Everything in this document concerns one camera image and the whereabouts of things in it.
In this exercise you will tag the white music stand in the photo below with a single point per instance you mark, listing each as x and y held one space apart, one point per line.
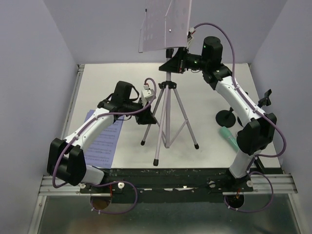
165 26

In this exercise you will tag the green microphone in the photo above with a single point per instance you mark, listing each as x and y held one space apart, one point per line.
228 136

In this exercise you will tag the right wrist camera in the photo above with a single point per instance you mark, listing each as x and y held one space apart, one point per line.
190 37

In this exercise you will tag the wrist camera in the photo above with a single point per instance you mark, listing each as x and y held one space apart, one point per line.
147 95
190 37

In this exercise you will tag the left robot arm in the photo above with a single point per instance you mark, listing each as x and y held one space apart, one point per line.
66 160

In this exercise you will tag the black mounting rail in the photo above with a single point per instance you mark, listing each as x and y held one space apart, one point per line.
168 185

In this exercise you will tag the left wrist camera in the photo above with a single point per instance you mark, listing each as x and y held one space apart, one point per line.
147 95

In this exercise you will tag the sheet music page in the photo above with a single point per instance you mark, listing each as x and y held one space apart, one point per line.
102 150

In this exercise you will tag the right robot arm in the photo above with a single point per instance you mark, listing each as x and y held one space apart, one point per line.
258 126

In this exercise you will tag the black microphone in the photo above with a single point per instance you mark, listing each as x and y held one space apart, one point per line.
259 165

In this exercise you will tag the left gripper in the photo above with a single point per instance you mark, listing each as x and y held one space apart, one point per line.
146 117

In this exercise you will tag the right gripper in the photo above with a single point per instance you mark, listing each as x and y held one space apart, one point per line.
177 63

